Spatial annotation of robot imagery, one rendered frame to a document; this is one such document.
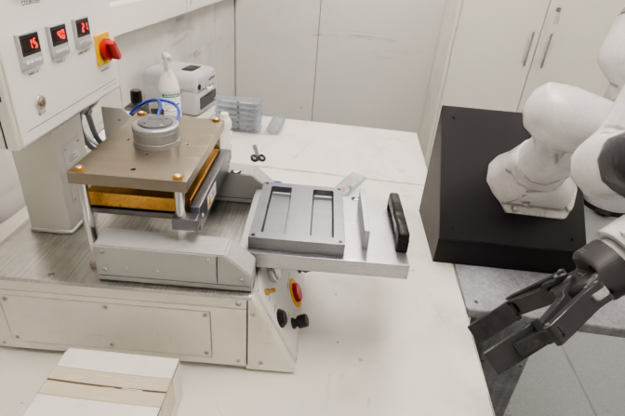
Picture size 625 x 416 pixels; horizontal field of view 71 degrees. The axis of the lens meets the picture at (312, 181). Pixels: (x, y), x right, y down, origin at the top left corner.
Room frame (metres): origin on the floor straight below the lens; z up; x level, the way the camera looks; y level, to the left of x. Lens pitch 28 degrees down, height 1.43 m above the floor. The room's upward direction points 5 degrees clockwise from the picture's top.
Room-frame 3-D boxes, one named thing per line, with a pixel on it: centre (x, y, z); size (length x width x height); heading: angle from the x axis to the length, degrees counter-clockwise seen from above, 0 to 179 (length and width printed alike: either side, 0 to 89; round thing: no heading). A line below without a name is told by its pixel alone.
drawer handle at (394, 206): (0.71, -0.17, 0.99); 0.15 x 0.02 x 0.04; 0
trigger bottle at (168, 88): (1.64, 0.58, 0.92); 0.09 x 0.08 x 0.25; 31
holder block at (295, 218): (0.71, 0.02, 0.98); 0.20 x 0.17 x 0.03; 0
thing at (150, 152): (0.73, 0.31, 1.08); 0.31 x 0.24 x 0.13; 0
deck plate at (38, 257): (0.71, 0.31, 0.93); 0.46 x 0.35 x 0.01; 90
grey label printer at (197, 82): (1.78, 0.57, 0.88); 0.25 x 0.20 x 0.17; 80
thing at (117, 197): (0.72, 0.28, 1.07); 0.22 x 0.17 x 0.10; 0
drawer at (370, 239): (0.71, -0.03, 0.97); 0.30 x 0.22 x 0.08; 90
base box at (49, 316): (0.73, 0.27, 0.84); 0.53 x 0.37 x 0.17; 90
